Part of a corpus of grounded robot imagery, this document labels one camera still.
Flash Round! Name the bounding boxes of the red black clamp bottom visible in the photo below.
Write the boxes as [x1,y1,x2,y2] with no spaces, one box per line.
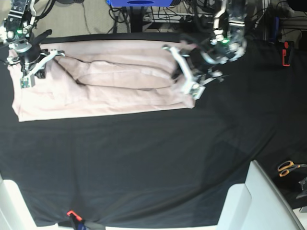
[66,210,104,230]

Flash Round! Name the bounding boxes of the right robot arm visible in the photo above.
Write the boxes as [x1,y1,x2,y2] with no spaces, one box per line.
[0,0,65,73]

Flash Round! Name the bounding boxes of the red black clamp right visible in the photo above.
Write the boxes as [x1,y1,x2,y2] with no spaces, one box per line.
[282,41,291,67]

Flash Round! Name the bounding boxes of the red black clamp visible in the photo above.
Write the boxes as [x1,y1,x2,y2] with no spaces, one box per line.
[282,41,291,67]
[66,210,104,230]

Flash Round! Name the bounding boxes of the dark metal tool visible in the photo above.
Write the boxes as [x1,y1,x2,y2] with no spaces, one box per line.
[296,177,307,199]

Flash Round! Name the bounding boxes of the blue box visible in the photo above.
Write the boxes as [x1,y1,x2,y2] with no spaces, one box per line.
[106,0,174,7]

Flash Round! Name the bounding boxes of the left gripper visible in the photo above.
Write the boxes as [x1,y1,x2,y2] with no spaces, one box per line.
[162,34,216,74]

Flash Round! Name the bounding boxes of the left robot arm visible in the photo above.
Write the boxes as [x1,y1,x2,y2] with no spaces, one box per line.
[179,0,247,75]

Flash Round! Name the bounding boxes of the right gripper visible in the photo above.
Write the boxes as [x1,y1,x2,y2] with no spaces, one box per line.
[18,29,65,69]

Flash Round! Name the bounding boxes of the white power strip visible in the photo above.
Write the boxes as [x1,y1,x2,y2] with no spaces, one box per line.
[143,12,193,23]

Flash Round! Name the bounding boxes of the black table cloth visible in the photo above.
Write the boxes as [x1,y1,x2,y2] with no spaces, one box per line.
[0,34,307,228]

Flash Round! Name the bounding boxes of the orange handled scissors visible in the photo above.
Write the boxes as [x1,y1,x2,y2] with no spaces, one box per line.
[277,161,307,177]

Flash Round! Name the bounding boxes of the black stand column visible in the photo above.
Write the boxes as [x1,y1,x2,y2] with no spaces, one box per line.
[128,7,146,33]

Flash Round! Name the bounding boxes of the pink T-shirt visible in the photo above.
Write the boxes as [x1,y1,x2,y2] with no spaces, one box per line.
[8,40,195,122]

